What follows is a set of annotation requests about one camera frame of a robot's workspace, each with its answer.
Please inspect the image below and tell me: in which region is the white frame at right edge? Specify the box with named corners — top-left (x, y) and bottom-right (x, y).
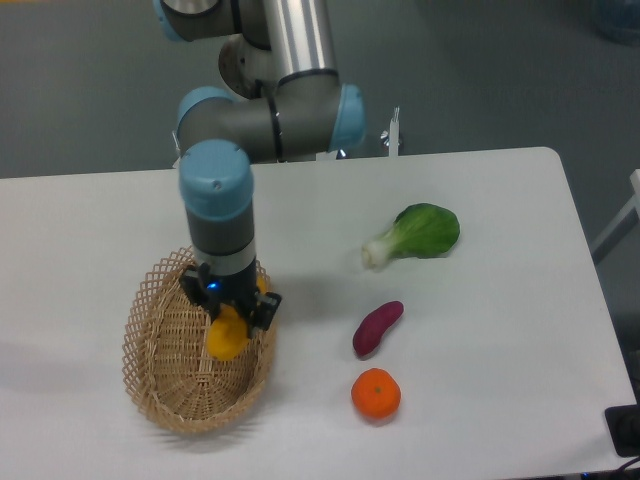
top-left (590, 169), bottom-right (639, 265)

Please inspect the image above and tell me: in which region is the woven wicker basket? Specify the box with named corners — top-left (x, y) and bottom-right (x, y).
top-left (122, 247), bottom-right (276, 434)

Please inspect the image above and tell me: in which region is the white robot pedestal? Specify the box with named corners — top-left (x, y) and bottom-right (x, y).
top-left (218, 34), bottom-right (278, 100)

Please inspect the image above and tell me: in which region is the orange mandarin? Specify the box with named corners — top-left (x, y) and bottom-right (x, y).
top-left (351, 368), bottom-right (402, 421)

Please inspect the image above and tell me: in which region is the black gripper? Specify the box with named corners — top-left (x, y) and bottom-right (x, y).
top-left (179, 260), bottom-right (282, 338)

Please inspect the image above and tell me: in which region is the green bok choy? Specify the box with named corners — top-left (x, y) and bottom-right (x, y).
top-left (361, 203), bottom-right (461, 269)

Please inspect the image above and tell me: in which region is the yellow mango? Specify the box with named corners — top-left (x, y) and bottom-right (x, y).
top-left (205, 304), bottom-right (263, 361)

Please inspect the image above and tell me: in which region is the purple sweet potato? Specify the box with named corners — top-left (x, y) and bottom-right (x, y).
top-left (352, 301), bottom-right (404, 358)

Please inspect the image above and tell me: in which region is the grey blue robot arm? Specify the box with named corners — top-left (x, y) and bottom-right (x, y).
top-left (154, 1), bottom-right (366, 337)

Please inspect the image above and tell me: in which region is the black device at table edge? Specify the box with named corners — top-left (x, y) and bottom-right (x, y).
top-left (604, 405), bottom-right (639, 457)

